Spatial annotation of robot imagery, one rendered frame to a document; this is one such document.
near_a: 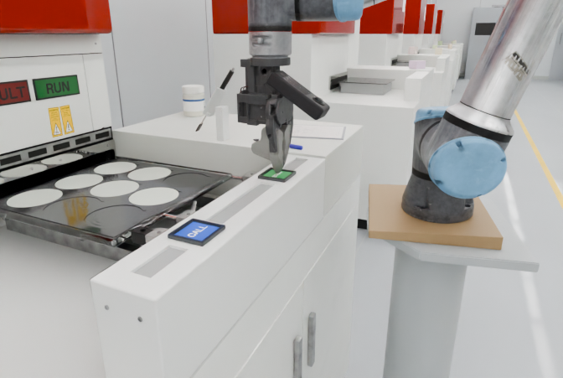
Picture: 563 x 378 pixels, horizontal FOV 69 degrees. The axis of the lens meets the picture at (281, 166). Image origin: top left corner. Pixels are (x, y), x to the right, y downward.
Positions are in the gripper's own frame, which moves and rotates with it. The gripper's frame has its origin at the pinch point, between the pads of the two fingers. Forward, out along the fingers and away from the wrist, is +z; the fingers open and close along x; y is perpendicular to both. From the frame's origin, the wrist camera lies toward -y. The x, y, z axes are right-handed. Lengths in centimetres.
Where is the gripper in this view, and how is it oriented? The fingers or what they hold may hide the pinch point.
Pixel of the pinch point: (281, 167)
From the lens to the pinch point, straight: 77.5
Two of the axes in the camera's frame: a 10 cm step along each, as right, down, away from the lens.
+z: 0.0, 9.5, 3.1
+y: -9.1, -1.2, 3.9
